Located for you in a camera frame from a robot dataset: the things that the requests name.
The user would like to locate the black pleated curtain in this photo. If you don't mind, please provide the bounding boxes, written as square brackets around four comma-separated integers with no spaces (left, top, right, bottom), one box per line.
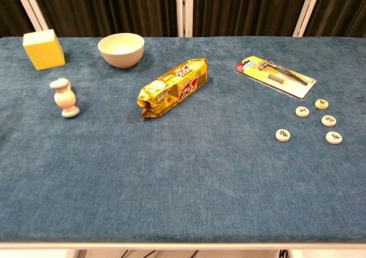
[28,0,178,38]
[303,0,366,38]
[192,0,311,38]
[0,0,35,38]

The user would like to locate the wooden vase-shaped toy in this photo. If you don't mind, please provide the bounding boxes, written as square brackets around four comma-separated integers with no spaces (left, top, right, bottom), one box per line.
[49,77,81,119]

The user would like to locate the white metal frame post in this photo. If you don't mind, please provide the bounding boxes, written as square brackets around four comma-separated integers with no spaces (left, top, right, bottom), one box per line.
[11,0,50,31]
[175,0,194,38]
[292,0,324,38]

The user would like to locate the gold snack packet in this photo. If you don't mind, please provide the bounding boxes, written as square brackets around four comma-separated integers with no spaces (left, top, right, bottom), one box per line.
[137,57,209,119]

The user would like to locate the white table frame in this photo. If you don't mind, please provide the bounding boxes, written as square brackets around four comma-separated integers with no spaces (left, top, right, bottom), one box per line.
[0,241,366,258]

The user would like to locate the cream ribbed bowl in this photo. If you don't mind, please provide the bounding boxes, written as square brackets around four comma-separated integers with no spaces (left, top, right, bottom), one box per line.
[97,33,145,69]

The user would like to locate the blue table cloth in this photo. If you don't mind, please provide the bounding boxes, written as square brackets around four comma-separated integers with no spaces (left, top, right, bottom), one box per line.
[0,36,366,244]

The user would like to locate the razor blister pack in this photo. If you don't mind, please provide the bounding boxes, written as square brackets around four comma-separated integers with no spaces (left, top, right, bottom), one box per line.
[234,55,317,100]

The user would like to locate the yellow cube block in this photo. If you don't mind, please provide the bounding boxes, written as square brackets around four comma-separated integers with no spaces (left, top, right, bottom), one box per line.
[22,29,66,71]

